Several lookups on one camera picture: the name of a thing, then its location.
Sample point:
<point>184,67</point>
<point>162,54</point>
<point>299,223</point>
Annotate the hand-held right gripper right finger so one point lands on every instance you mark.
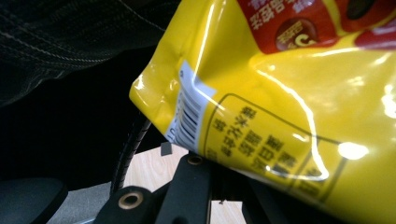
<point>267,208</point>

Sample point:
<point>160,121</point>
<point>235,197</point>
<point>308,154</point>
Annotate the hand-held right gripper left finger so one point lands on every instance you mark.
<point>190,193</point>

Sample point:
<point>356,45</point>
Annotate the yellow seasoning pouch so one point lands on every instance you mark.
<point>280,109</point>

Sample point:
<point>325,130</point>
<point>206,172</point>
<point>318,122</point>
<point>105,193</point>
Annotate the grey tape piece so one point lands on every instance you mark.
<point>166,149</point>

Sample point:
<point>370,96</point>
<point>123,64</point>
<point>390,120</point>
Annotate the black ribbed strip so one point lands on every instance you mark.
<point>129,155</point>

